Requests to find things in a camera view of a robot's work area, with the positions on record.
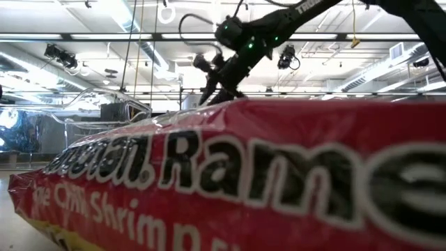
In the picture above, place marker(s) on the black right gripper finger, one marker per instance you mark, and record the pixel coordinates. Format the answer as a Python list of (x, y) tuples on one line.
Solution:
[(209, 92), (230, 96)]

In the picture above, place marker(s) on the lime chili Maruchan noodle pack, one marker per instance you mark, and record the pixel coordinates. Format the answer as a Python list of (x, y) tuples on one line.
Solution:
[(244, 191)]

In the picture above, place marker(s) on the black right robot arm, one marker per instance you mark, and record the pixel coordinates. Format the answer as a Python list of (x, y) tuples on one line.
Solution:
[(306, 10)]

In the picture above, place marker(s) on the clear plastic bin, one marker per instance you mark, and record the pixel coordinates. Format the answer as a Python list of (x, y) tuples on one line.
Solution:
[(69, 115)]

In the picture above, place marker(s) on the white ceiling air vent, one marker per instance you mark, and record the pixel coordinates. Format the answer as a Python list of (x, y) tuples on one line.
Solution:
[(397, 51)]

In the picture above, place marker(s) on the black ceiling lamp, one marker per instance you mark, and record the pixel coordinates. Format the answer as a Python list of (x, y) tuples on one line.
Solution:
[(421, 62)]

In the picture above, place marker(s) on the black metal rig frame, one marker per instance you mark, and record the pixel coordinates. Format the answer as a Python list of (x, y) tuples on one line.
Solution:
[(157, 36)]

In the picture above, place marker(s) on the silver ventilation duct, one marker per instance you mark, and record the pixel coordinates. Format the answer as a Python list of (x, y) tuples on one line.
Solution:
[(122, 17)]

